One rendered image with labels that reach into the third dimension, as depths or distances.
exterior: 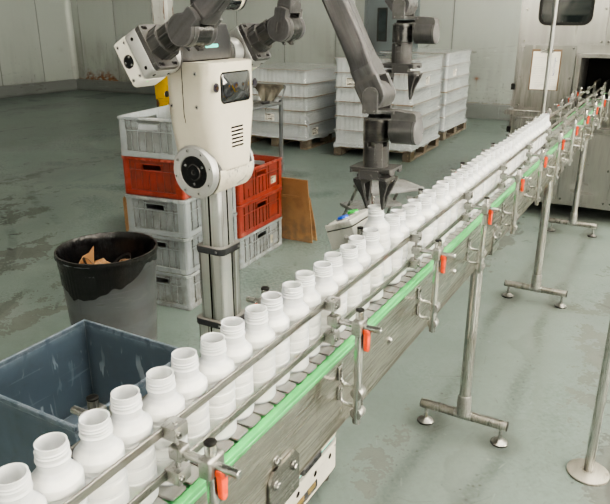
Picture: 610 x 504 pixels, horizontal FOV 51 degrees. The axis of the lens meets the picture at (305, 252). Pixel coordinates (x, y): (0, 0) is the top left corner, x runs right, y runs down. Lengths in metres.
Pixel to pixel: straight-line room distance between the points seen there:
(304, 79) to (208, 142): 6.55
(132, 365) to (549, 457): 1.79
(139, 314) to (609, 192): 4.08
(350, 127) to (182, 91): 6.24
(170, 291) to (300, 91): 5.00
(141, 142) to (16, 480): 3.02
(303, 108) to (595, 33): 3.97
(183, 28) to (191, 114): 0.31
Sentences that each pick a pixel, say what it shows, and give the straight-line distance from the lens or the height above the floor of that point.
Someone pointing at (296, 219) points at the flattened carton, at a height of 0.18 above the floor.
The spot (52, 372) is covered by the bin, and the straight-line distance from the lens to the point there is 1.57.
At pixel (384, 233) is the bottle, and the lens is 1.48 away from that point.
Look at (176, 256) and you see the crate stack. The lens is 3.76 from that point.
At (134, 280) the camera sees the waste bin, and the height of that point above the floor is 0.54.
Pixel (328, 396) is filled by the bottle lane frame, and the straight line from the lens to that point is 1.28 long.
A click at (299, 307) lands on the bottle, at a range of 1.15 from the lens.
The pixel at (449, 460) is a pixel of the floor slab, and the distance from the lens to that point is 2.68.
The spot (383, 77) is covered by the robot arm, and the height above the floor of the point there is 1.49.
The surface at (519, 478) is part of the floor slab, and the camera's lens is 2.67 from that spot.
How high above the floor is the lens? 1.61
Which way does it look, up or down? 20 degrees down
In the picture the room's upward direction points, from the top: straight up
